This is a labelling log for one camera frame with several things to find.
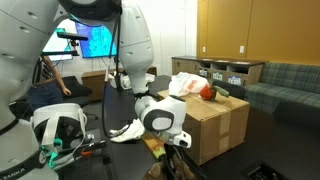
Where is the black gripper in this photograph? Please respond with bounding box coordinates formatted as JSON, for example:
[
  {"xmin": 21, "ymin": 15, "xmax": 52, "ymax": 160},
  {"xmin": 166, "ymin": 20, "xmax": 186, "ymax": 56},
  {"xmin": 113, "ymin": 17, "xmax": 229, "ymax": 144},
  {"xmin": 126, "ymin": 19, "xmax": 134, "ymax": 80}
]
[{"xmin": 162, "ymin": 142, "xmax": 184, "ymax": 180}]

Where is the red plush tomato toy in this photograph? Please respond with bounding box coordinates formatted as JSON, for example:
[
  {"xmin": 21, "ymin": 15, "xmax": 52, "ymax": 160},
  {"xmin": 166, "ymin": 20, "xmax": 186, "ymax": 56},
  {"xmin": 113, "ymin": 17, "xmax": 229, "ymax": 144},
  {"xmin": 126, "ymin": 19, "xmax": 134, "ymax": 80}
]
[{"xmin": 199, "ymin": 84, "xmax": 231, "ymax": 102}]

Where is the cardboard box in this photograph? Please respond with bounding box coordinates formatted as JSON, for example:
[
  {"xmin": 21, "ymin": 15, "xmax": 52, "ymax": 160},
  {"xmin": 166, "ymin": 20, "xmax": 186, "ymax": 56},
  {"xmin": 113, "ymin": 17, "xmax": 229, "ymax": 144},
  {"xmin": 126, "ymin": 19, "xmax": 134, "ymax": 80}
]
[{"xmin": 156, "ymin": 89, "xmax": 251, "ymax": 167}]

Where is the white cloth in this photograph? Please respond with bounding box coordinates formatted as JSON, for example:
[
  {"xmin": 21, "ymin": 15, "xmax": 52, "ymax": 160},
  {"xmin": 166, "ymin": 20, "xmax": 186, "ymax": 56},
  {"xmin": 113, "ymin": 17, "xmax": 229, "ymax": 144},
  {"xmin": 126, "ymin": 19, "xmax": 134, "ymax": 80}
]
[{"xmin": 109, "ymin": 118, "xmax": 146, "ymax": 144}]

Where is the white plastic bag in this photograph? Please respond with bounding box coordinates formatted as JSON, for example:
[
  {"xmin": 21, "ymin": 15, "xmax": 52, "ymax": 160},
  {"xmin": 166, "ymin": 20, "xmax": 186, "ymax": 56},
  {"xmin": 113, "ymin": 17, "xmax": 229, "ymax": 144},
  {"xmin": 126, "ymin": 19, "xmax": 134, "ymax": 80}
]
[{"xmin": 168, "ymin": 72, "xmax": 211, "ymax": 98}]

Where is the black recessed power outlet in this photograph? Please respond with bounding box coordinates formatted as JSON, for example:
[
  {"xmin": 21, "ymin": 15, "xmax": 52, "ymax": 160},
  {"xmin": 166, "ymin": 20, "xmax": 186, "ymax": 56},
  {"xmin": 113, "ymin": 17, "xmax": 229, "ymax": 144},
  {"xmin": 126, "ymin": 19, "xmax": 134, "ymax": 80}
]
[{"xmin": 240, "ymin": 160, "xmax": 291, "ymax": 180}]

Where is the clear plastic container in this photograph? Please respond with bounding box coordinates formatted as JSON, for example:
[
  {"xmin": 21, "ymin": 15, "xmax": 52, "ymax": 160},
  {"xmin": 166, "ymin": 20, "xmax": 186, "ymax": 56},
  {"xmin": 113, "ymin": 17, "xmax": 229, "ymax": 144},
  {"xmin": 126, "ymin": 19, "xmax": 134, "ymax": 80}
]
[{"xmin": 106, "ymin": 71, "xmax": 156, "ymax": 91}]

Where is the black office chair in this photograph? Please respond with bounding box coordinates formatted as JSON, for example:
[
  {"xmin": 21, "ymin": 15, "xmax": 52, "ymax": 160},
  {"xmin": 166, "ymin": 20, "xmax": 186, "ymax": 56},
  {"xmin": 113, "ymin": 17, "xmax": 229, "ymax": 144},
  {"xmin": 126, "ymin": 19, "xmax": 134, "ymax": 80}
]
[{"xmin": 211, "ymin": 79, "xmax": 247, "ymax": 100}]

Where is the wooden shelf cabinet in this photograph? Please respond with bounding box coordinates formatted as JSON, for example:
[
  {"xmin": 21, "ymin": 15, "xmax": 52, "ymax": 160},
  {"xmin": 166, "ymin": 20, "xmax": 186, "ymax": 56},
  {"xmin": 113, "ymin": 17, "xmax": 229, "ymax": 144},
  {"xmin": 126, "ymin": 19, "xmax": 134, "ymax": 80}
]
[{"xmin": 171, "ymin": 55, "xmax": 266, "ymax": 87}]

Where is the low wooden sideboard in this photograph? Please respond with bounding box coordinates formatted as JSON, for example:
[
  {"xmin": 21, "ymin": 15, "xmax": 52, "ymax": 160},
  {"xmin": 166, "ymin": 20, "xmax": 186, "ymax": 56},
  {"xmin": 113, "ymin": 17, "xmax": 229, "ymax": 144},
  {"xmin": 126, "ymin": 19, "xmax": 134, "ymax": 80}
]
[{"xmin": 81, "ymin": 65, "xmax": 158, "ymax": 102}]

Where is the teal green plastic part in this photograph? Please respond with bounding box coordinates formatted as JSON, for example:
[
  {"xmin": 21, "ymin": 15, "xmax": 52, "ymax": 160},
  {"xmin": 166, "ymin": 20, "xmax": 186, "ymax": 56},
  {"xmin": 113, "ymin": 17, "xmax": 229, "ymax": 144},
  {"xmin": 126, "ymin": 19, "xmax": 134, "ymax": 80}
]
[{"xmin": 41, "ymin": 138, "xmax": 65, "ymax": 168}]

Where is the white VR headset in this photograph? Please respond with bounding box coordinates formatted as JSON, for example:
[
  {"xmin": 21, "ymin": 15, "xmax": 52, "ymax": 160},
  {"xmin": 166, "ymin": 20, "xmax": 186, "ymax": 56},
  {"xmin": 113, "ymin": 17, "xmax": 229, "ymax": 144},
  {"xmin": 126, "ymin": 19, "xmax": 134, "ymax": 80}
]
[{"xmin": 31, "ymin": 102, "xmax": 88, "ymax": 155}]

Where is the black lounge chair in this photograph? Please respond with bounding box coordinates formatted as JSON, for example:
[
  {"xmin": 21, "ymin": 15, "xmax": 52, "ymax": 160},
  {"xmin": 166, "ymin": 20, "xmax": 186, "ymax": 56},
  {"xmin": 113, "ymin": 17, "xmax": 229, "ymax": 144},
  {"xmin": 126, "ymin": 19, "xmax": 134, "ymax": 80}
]
[{"xmin": 54, "ymin": 75, "xmax": 99, "ymax": 120}]

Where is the green plaid couch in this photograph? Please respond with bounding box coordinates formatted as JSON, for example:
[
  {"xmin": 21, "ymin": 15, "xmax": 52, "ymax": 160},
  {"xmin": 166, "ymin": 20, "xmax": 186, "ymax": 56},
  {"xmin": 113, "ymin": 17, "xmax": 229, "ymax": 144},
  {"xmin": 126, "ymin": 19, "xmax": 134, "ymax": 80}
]
[{"xmin": 244, "ymin": 61, "xmax": 320, "ymax": 115}]

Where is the person in dark top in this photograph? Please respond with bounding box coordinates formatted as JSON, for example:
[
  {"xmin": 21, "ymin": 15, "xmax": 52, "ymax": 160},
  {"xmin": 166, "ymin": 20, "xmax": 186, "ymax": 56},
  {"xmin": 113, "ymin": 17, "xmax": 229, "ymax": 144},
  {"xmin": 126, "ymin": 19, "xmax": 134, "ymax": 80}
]
[{"xmin": 26, "ymin": 54, "xmax": 73, "ymax": 113}]

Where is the teal monitor screen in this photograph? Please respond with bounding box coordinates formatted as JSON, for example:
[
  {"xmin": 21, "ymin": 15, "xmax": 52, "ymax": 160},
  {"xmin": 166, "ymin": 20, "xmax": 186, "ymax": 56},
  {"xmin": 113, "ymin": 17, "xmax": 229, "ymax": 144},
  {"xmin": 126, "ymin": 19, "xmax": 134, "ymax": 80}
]
[{"xmin": 41, "ymin": 31, "xmax": 74, "ymax": 62}]

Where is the yellow wrist camera mount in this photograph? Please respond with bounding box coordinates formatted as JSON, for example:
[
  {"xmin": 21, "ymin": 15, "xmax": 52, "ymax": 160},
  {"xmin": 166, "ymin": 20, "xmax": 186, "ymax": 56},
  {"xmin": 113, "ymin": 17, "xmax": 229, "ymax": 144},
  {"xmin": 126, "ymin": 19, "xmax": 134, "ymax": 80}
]
[{"xmin": 141, "ymin": 131, "xmax": 167, "ymax": 161}]

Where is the orange handled black clamp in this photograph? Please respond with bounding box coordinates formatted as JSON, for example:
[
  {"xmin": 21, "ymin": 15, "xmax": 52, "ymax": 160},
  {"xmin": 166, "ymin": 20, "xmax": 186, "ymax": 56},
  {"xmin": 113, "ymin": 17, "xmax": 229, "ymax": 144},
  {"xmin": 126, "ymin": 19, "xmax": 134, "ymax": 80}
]
[{"xmin": 53, "ymin": 139, "xmax": 108, "ymax": 168}]

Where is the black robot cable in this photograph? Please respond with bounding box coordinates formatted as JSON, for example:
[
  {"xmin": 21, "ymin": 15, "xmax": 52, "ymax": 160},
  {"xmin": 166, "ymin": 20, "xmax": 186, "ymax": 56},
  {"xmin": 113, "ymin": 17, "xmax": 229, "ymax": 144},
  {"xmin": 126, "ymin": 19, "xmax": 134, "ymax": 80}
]
[{"xmin": 101, "ymin": 9, "xmax": 161, "ymax": 138}]

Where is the blue wall TV screen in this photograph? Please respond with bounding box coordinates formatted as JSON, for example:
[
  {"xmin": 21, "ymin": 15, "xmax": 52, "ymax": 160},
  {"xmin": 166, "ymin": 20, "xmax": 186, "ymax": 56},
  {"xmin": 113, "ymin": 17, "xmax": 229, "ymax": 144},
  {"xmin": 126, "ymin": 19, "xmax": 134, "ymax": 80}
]
[{"xmin": 74, "ymin": 21, "xmax": 119, "ymax": 59}]

